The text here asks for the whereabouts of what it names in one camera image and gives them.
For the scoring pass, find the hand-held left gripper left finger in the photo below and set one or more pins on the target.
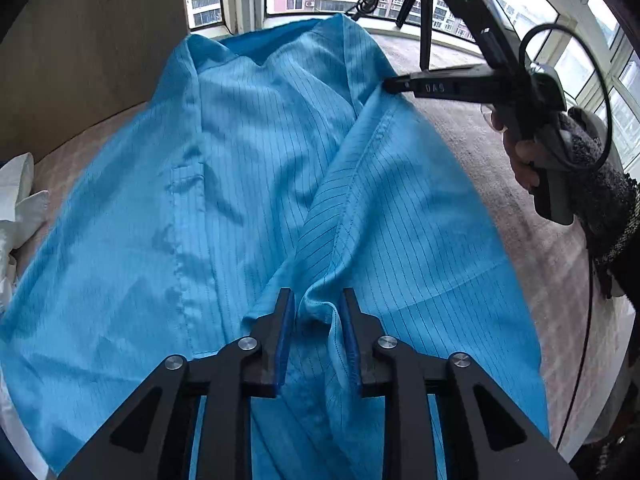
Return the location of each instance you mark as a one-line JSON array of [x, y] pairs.
[[284, 350]]

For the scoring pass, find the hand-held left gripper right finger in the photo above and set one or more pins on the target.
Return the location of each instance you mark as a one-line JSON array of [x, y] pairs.
[[351, 350]]

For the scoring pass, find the person's right forearm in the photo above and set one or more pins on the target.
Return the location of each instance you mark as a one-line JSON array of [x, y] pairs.
[[600, 200]]

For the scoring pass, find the blue striped work coat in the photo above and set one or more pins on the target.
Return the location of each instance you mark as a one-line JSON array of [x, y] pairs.
[[250, 160]]

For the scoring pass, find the person's dark jacket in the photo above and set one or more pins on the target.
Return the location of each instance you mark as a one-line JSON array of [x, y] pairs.
[[610, 460]]

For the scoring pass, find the black tripod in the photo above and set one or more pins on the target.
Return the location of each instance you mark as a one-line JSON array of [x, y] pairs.
[[425, 25]]

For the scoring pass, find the white garment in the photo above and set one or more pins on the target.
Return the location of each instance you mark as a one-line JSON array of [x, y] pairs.
[[20, 210]]

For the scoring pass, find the person's right hand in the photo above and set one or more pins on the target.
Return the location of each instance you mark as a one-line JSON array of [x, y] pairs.
[[525, 170]]

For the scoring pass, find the pink plaid cloth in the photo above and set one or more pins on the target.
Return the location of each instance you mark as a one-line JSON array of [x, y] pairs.
[[525, 210]]

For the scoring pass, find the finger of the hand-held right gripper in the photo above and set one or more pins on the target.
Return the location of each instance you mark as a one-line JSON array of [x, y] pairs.
[[397, 84]]

